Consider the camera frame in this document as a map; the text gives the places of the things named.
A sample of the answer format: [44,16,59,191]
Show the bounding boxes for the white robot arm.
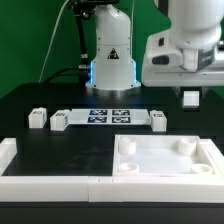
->
[86,0,224,95]

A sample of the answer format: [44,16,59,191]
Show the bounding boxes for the white square table top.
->
[112,135,224,177]

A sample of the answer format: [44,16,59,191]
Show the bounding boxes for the white fiducial marker sheet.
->
[69,109,150,125]

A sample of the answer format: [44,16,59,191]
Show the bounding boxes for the black cable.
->
[43,66,92,84]

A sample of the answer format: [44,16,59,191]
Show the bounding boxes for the white cable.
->
[38,0,71,84]

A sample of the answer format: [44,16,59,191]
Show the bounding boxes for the white U-shaped obstacle fence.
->
[0,138,224,203]

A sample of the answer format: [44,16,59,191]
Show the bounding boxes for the black camera stand pole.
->
[67,0,120,85]

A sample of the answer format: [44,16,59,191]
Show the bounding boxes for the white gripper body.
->
[141,31,224,87]

